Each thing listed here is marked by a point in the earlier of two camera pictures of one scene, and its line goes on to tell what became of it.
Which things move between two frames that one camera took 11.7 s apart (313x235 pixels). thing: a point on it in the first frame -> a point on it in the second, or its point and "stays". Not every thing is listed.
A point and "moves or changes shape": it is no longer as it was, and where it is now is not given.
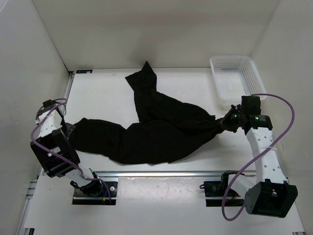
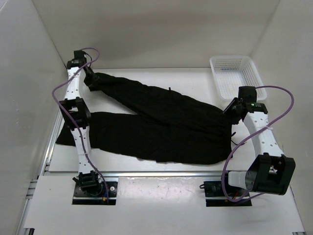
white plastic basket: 235,76 stays
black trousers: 166,131 moves or changes shape
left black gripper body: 67,129 -> 90,78
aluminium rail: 159,174 stays
